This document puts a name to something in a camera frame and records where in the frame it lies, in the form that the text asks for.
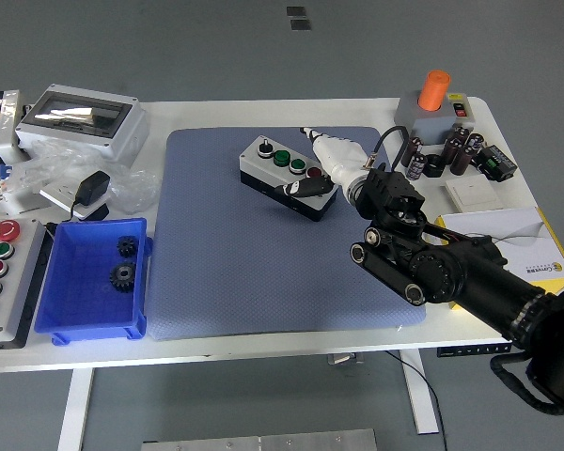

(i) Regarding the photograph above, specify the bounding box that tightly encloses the grey metal plate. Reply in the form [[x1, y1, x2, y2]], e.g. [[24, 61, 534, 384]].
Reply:
[[141, 428, 380, 451]]

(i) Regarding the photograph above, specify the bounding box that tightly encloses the grey five-button control box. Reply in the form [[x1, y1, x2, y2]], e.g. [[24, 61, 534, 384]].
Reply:
[[0, 218, 53, 350]]

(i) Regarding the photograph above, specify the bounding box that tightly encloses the blue plastic bin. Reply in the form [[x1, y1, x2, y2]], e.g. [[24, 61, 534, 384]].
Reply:
[[33, 217, 154, 348]]

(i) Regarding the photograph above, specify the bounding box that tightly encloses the grey enclosure with clear lid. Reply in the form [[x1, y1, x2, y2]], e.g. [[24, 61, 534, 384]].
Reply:
[[14, 83, 150, 165]]

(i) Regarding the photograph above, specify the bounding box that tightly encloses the thin black hanging cable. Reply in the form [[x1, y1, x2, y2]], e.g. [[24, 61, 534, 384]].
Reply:
[[387, 350, 447, 451]]

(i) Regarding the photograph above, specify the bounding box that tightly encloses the black green electronic module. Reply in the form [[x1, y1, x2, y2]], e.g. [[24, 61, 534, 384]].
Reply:
[[472, 144, 519, 183]]

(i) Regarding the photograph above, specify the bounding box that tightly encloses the black ring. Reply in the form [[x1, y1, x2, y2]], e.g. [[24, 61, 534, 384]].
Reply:
[[422, 153, 446, 179]]

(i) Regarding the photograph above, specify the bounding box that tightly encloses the white table leg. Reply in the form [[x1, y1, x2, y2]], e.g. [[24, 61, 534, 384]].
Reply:
[[400, 350, 440, 436], [57, 367, 95, 451]]

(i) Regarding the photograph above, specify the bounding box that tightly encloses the black power adapter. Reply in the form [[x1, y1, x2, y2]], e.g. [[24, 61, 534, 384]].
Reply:
[[69, 170, 112, 221]]

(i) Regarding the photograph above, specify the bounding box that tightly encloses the white bracket block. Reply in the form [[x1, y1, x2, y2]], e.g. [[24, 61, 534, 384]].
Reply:
[[0, 88, 32, 165]]

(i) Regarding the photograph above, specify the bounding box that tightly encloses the grey metal table bracket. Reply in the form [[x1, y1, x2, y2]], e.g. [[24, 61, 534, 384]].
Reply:
[[327, 352, 364, 366]]

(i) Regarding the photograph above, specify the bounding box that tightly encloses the orange cylinder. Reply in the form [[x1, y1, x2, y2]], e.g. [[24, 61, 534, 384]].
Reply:
[[417, 70, 451, 113]]

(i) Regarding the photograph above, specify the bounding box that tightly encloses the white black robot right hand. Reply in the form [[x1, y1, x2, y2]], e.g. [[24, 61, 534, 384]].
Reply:
[[273, 126, 372, 201]]

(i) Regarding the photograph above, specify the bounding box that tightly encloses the white yellow carton box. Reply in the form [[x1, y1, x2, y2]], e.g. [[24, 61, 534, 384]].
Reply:
[[434, 206, 564, 311]]

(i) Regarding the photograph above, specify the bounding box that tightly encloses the grey four-button control box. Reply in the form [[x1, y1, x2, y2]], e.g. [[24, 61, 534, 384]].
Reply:
[[238, 134, 339, 223]]

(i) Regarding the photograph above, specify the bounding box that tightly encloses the small black bevel gear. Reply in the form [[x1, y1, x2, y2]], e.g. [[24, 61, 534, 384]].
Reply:
[[117, 235, 140, 258]]

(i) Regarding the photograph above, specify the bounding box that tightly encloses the clear plastic bag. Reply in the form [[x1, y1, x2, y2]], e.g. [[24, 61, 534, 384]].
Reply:
[[8, 138, 164, 215]]

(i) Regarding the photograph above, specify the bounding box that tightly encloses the large black bevel gear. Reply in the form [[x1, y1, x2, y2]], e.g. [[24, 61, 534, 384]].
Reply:
[[108, 261, 137, 294]]

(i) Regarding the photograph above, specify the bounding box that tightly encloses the grey switch box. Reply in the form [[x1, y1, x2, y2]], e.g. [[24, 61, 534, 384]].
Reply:
[[394, 89, 476, 146]]

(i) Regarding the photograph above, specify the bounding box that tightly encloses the black table control panel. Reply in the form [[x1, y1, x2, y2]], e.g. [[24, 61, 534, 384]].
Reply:
[[435, 342, 513, 358]]

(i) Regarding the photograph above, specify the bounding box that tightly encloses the grey-blue textured mat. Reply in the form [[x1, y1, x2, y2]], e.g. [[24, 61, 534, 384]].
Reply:
[[146, 125, 428, 342]]

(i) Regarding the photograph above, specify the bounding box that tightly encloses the white wall switch panel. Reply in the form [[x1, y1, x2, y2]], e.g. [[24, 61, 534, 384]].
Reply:
[[444, 177, 505, 212]]

